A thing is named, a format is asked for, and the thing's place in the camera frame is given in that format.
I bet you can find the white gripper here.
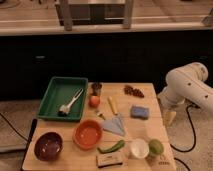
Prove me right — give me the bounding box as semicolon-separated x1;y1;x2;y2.
157;87;185;127

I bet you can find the blue sponge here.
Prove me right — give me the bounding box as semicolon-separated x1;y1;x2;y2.
130;106;149;119

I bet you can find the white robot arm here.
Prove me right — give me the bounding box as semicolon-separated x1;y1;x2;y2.
157;62;213;126

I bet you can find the red orange bowl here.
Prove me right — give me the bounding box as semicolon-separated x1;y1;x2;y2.
73;119;103;150

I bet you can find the dark purple bowl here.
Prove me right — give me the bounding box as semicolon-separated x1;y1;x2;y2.
34;132;63;162

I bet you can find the green lime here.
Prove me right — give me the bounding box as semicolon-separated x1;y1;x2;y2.
148;139;164;157

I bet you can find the white cup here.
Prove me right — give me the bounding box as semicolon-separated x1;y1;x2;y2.
129;138;149;159

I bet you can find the bunch of dark grapes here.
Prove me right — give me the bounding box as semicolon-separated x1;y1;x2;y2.
124;85;144;98

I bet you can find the green chili pepper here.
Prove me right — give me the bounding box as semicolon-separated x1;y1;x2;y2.
97;140;125;154

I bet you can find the orange peach fruit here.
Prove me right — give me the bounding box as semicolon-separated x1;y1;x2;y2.
89;95;100;108

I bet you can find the small dark metal cup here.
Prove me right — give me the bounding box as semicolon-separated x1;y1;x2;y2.
91;82;102;96

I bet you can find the small tan box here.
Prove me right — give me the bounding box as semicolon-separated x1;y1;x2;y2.
96;152;123;168

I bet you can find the green plastic tray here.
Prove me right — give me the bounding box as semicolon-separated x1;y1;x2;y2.
37;77;88;122

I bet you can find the black cable right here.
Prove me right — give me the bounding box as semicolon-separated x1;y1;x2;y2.
169;105;198;171

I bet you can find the black cable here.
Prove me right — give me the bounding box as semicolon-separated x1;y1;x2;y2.
0;112;30;142
169;105;198;171

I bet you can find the yellow handled spatula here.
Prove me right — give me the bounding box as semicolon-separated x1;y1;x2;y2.
101;97;126;136

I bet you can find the black cable left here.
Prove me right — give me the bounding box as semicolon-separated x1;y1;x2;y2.
0;112;30;142

